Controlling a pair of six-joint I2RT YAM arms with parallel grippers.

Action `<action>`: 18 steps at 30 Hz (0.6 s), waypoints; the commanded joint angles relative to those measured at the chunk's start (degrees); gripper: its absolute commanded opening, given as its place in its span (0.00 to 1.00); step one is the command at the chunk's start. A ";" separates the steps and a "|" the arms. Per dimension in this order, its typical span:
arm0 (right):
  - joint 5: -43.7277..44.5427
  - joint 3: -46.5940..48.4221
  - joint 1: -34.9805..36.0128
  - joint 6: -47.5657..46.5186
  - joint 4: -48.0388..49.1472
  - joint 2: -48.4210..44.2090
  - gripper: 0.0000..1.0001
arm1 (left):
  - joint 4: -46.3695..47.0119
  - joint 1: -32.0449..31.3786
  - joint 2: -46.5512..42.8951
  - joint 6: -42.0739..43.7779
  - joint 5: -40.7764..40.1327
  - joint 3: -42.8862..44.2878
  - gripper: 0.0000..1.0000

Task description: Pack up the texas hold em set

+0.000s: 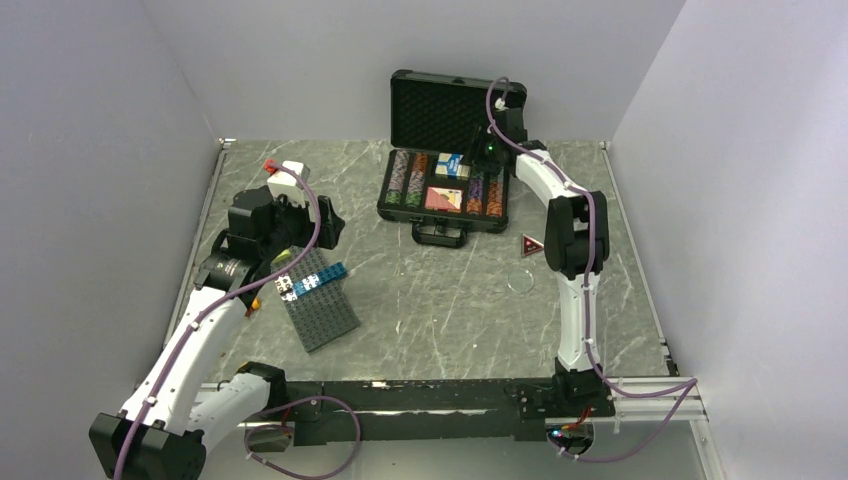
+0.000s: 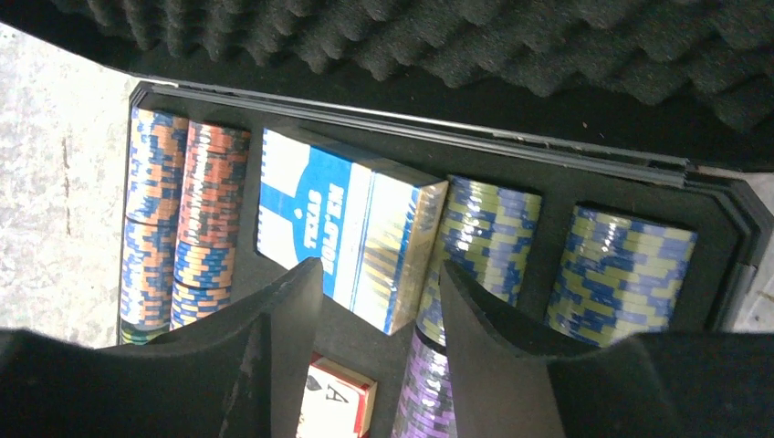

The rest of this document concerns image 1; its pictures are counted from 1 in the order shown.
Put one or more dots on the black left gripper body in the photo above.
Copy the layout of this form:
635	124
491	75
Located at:
293	225

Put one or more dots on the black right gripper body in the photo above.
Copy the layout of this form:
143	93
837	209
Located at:
485	157

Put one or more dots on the blue playing card deck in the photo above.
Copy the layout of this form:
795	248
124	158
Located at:
452	166

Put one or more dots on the red playing card deck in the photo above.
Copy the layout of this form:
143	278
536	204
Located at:
444	199

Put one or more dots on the red triangular dealer button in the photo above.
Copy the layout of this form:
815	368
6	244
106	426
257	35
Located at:
530	246

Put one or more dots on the clear round plastic disc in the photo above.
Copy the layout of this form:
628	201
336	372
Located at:
520	281

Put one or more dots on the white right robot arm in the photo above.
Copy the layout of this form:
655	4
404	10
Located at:
575	244

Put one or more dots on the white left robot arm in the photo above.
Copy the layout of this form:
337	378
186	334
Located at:
161	432

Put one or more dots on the black poker set case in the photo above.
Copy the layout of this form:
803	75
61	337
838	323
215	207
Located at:
433	114

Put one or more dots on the lime green lego brick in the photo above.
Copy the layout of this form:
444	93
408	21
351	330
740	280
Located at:
282	256

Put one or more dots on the light blue lego brick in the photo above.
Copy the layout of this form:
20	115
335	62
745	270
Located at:
304	286

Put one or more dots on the dark teal lego brick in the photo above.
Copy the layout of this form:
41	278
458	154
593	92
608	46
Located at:
331	273

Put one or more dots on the dark grey lego baseplate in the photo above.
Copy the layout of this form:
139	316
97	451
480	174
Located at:
325	313

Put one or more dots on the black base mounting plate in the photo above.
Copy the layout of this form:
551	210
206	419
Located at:
517	408

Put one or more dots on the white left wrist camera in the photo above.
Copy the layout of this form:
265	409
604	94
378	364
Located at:
283	185

